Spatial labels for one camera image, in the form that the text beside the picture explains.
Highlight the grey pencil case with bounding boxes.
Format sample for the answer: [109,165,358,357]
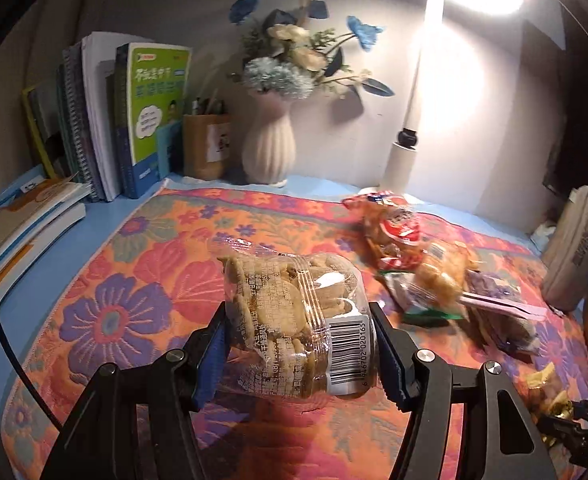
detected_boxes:
[540,185,588,312]

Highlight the red label snack bag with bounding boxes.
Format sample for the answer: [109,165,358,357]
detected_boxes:
[342,189,425,271]

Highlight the dark snack packet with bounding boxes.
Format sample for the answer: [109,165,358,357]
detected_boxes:
[469,305,540,357]

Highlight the white ribbed vase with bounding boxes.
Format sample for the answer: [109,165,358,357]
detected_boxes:
[241,92,297,187]

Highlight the spiral notebook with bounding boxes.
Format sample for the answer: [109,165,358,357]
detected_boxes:
[56,42,97,203]

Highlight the black cable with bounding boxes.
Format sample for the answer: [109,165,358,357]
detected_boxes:
[0,260,62,431]

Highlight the white paper book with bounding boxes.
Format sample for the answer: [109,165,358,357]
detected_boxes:
[81,31,157,201]

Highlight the blue and white flower bouquet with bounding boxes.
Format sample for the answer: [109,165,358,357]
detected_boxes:
[229,0,395,102]

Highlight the clear green-edged rice cracker bag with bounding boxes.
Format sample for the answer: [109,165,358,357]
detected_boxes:
[378,240,480,323]

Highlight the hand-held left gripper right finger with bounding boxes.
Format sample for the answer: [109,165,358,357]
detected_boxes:
[368,301,557,480]

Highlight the gold foil candy packet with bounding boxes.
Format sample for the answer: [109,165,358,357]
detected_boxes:
[524,364,575,418]

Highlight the bundle of pens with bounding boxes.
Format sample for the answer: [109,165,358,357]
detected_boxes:
[191,87,225,116]

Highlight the stack of flat books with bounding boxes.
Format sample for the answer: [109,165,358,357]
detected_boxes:
[0,162,87,341]

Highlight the white desk lamp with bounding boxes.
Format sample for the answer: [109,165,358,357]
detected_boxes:
[379,0,525,196]

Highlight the yellow edged book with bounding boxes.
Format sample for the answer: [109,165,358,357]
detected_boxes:
[22,82,62,181]

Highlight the light blue booklet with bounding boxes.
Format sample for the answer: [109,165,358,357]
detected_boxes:
[155,119,185,183]

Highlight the wooden pen holder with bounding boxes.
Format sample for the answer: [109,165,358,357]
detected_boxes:
[182,112,232,181]

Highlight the purple snack packet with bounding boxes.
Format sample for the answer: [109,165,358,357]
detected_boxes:
[461,270,547,321]

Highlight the clear round biscuit pack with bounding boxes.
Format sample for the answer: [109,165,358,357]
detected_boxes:
[217,240,377,401]

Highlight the black monitor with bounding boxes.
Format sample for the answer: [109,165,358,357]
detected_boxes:
[541,105,572,196]

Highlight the white crumpled tissue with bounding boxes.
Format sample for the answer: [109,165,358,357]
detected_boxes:
[530,217,557,248]

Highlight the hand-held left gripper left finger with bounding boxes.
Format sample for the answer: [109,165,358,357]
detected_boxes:
[39,302,232,480]

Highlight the flowered orange table cloth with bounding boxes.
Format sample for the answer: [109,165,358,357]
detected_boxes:
[0,180,588,480]

